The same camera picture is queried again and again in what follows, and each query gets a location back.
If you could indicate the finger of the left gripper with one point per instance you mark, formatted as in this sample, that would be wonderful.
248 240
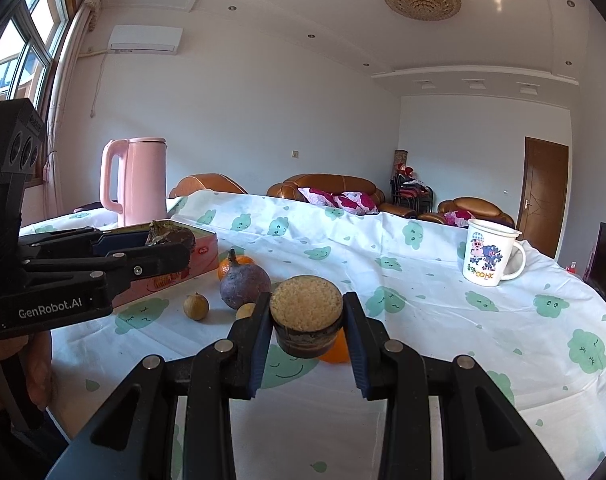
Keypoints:
85 243
118 270

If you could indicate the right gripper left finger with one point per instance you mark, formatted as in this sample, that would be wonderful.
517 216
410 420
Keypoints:
132 435

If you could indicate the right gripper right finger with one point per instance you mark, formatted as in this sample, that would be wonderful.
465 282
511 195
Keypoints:
482 434

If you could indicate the small brown longan fruit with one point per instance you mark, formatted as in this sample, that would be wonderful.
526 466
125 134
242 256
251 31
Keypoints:
196 307

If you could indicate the person's left hand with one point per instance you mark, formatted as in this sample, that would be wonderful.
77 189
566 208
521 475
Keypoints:
28 358

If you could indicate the dark purple stool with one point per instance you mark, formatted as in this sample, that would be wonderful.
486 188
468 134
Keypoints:
88 207

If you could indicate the pink metal tin box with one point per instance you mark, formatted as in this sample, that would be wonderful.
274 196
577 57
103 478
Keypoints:
202 260

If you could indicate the pink electric kettle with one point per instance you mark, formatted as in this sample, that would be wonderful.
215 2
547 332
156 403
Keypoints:
133 180

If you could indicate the orange tangerine left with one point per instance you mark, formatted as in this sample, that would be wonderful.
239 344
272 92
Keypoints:
225 265

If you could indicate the orange tangerine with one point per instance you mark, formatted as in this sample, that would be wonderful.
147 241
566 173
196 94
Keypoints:
225 265
339 352

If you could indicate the purple passion fruit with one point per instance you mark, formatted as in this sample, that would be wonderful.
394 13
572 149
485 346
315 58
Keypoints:
243 284

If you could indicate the brown leather chaise lounge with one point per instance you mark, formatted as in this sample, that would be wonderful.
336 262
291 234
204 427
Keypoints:
197 182

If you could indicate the orange tangerine right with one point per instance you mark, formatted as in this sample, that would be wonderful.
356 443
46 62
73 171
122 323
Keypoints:
339 352

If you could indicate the brown leather long sofa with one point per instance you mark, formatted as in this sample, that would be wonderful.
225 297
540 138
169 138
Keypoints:
336 184

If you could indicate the white cartoon mug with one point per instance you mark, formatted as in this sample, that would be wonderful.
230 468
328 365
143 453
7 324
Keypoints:
488 252

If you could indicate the brown leather armchair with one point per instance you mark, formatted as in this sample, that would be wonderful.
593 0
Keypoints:
461 210

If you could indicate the brown wooden door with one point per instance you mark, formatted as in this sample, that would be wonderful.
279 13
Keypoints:
543 194

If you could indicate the pink floral cushion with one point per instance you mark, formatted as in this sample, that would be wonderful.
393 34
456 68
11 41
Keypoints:
353 202

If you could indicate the stacked chairs with clutter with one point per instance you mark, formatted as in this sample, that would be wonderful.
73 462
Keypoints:
407 189

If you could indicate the beige curtain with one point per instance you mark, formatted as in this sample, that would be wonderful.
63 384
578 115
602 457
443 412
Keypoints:
84 20

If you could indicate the window with frame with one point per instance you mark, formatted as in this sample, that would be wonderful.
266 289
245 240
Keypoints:
29 45

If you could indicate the white wall air conditioner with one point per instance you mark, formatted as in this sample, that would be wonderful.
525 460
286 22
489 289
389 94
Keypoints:
145 39

